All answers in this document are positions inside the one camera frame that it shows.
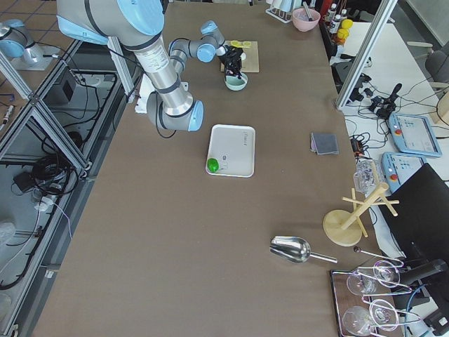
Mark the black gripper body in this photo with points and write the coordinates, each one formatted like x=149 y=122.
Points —
x=233 y=63

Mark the white ceramic spoon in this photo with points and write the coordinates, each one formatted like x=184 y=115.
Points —
x=235 y=81

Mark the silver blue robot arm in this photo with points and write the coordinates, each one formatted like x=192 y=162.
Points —
x=138 y=26
x=18 y=44

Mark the mint green bowl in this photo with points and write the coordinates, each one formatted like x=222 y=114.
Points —
x=235 y=88

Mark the pink bowl with ice cubes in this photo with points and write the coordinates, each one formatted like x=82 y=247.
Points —
x=301 y=20

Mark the metal tube in pink bowl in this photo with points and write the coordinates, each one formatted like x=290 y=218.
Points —
x=307 y=11

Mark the wooden cutting board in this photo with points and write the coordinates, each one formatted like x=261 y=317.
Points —
x=251 y=63

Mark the white rectangular tray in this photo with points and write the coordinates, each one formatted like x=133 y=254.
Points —
x=234 y=147

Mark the green lime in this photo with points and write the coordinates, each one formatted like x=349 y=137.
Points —
x=212 y=165

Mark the grey folded cloth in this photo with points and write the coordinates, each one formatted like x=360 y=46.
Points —
x=324 y=143

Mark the yellow lemon fruit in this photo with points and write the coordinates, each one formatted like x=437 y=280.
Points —
x=343 y=31

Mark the clear plastic container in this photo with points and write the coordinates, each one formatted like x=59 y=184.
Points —
x=368 y=175

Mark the metal scoop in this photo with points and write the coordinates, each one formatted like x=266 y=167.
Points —
x=296 y=249

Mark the upper blue teach pendant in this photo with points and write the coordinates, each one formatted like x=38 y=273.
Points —
x=413 y=134

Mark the blue teach pendant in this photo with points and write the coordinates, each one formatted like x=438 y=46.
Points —
x=413 y=134
x=399 y=167

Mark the wooden cup tree stand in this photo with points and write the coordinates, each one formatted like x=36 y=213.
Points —
x=345 y=228

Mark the lower blue teach pendant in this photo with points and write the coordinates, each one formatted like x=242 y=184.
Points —
x=399 y=167

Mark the black monitor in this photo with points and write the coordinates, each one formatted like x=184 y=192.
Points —
x=421 y=226

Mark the wine glass rack tray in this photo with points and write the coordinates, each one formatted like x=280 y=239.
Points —
x=364 y=300

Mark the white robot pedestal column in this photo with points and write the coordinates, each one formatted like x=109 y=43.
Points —
x=142 y=91

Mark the aluminium frame post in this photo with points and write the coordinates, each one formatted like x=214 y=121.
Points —
x=373 y=34

